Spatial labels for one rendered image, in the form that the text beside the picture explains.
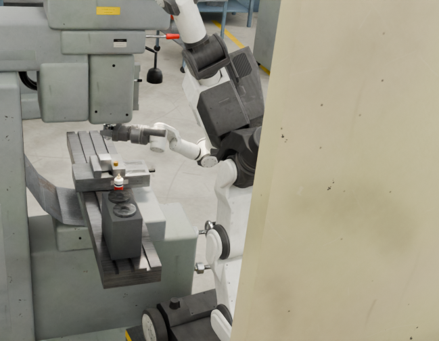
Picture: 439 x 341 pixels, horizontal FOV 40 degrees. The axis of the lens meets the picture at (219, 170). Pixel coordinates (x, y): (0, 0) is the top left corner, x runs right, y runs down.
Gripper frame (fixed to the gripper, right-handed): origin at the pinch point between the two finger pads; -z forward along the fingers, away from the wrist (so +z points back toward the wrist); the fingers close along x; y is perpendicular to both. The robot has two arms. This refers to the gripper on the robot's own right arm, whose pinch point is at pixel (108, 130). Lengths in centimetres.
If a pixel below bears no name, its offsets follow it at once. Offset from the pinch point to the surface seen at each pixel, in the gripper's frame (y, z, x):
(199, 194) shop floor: 124, 29, -159
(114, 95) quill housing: -20.7, 5.0, 8.8
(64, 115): -13.9, -12.9, 19.3
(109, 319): 97, 5, 15
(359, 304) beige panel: -51, 86, 157
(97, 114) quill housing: -12.8, -1.6, 11.9
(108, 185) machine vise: 29.0, -0.2, -1.3
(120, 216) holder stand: 13, 17, 47
